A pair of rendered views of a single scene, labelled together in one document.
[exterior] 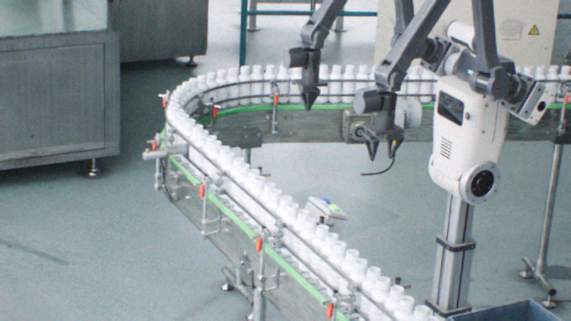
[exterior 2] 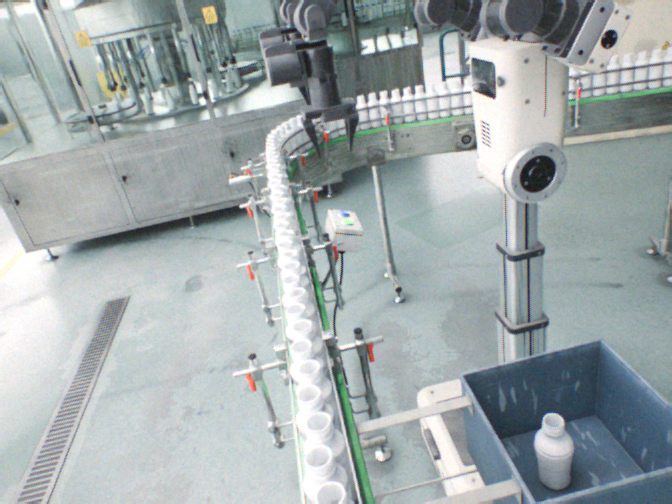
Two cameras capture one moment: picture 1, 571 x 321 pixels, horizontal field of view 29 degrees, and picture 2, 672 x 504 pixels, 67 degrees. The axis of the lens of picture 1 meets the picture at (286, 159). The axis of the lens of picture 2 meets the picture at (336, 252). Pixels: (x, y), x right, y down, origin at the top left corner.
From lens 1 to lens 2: 238 cm
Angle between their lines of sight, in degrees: 23
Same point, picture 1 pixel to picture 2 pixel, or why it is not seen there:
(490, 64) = not seen: outside the picture
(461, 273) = (529, 284)
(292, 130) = (410, 146)
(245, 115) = (366, 138)
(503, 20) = (637, 42)
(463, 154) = (503, 137)
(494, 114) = (541, 73)
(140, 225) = not seen: hidden behind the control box
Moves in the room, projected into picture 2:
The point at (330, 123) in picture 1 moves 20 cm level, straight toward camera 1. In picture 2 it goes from (442, 136) to (434, 149)
